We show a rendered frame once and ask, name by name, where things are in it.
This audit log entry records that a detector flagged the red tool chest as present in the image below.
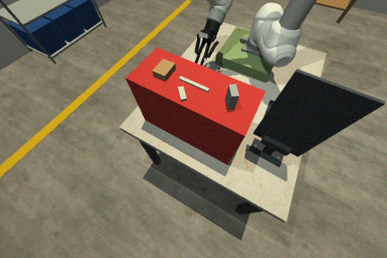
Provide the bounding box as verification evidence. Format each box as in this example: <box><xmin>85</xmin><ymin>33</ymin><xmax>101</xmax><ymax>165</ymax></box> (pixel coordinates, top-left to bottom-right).
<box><xmin>125</xmin><ymin>48</ymin><xmax>266</xmax><ymax>165</ymax></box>

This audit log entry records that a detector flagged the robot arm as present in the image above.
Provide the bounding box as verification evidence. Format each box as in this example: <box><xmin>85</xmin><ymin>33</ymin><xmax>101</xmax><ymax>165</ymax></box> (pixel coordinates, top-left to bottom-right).
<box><xmin>207</xmin><ymin>0</ymin><xmax>317</xmax><ymax>68</ymax></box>

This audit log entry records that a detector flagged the tan rectangular block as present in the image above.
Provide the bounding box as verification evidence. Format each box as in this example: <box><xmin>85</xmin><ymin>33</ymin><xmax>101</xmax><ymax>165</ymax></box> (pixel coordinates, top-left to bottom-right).
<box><xmin>152</xmin><ymin>59</ymin><xmax>176</xmax><ymax>81</ymax></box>

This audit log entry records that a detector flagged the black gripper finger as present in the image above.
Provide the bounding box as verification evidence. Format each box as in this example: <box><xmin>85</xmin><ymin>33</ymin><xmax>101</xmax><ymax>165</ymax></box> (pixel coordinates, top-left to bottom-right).
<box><xmin>194</xmin><ymin>34</ymin><xmax>206</xmax><ymax>63</ymax></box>
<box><xmin>200</xmin><ymin>37</ymin><xmax>219</xmax><ymax>66</ymax></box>

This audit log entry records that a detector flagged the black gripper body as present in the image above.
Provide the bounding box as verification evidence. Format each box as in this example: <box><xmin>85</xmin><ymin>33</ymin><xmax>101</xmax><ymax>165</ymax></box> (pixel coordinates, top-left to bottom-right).
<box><xmin>204</xmin><ymin>20</ymin><xmax>221</xmax><ymax>43</ymax></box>

